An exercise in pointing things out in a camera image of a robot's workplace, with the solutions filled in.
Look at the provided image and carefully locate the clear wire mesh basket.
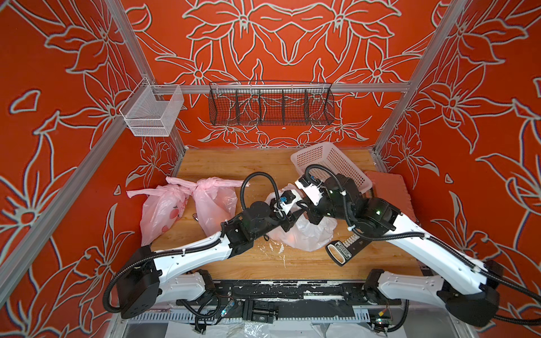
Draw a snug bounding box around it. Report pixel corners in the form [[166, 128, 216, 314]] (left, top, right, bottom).
[[120, 78, 185, 137]]

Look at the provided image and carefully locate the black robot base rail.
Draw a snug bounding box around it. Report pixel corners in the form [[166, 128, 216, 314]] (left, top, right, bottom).
[[186, 280, 404, 323]]

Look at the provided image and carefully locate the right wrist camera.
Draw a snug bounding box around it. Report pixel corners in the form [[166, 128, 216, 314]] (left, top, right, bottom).
[[294, 176, 323, 206]]

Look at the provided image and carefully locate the white translucent plastic bag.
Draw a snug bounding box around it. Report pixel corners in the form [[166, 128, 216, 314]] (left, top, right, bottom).
[[263, 183, 339, 253]]

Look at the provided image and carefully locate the black handheld label tool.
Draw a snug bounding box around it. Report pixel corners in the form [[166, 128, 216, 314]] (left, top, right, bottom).
[[325, 234, 371, 267]]

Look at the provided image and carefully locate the black wire wall basket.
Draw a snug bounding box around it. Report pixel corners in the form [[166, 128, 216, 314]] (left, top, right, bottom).
[[208, 80, 336, 127]]

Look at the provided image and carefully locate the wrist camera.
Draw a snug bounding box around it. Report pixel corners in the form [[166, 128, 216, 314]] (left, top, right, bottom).
[[276, 190, 302, 215], [294, 176, 323, 206]]

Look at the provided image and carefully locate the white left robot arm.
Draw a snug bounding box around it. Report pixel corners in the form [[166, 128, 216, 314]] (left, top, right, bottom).
[[102, 172, 302, 319]]

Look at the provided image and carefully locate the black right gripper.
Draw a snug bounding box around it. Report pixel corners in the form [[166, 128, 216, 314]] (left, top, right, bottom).
[[295, 187, 355, 223]]

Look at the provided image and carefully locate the white plastic perforated basket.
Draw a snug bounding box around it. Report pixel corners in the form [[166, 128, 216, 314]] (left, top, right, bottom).
[[290, 142, 373, 194]]

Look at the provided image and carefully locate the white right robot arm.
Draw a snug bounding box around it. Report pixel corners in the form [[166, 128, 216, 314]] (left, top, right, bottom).
[[295, 164, 540, 327]]

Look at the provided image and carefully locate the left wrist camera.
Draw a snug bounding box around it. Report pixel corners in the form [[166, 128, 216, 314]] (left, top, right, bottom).
[[276, 190, 302, 215]]

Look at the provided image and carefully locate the red plastic tool case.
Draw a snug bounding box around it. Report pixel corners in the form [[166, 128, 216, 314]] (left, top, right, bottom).
[[366, 171, 418, 223]]

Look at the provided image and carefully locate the pink plastic bag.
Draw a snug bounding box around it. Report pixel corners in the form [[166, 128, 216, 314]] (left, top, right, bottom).
[[166, 177, 243, 237], [126, 184, 191, 246]]

